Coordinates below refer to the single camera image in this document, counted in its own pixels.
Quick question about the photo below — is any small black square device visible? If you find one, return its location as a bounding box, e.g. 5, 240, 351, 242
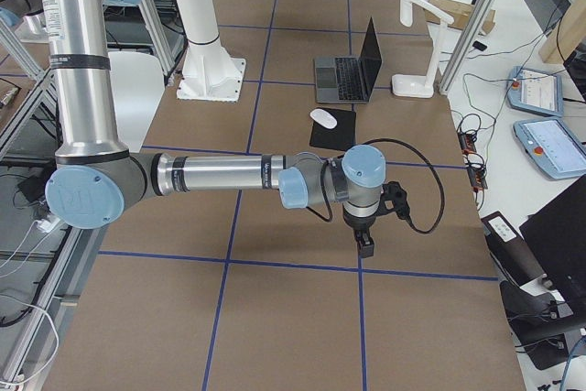
472, 41, 487, 51

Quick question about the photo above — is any brown cardboard box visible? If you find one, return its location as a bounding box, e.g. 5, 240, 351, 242
429, 0, 495, 35

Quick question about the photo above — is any orange black usb hub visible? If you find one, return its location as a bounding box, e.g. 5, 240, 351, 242
458, 133, 477, 155

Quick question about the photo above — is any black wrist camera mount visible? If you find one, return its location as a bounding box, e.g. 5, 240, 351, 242
377, 181, 411, 222

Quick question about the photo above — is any far blue teach pendant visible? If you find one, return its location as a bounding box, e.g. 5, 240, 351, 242
506, 66, 564, 116

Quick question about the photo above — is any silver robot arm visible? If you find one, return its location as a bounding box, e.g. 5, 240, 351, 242
41, 0, 385, 257

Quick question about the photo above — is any blue teach pendant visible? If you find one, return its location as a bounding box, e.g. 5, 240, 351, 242
506, 66, 564, 116
513, 117, 585, 180

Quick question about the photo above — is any black power adapter box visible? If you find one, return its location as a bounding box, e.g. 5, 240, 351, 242
481, 212, 551, 288

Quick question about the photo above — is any near blue teach pendant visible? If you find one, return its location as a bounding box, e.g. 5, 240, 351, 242
513, 117, 585, 180

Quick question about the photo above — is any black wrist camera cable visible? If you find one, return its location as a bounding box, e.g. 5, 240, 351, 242
306, 137, 446, 234

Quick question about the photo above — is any aluminium frame post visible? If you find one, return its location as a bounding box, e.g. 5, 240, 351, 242
439, 0, 494, 95

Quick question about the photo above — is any black mouse pad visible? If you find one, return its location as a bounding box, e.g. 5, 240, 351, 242
309, 108, 356, 151

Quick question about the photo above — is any grey laptop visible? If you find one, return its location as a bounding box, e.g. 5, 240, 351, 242
314, 18, 383, 104

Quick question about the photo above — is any white computer mouse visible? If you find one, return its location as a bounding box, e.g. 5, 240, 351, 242
309, 108, 338, 130

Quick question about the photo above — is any black monitor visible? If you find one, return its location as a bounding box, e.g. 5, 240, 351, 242
520, 177, 585, 311

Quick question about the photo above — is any white desk lamp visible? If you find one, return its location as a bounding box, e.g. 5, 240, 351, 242
390, 0, 455, 99

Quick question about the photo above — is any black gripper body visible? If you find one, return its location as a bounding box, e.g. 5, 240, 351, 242
342, 209, 376, 243

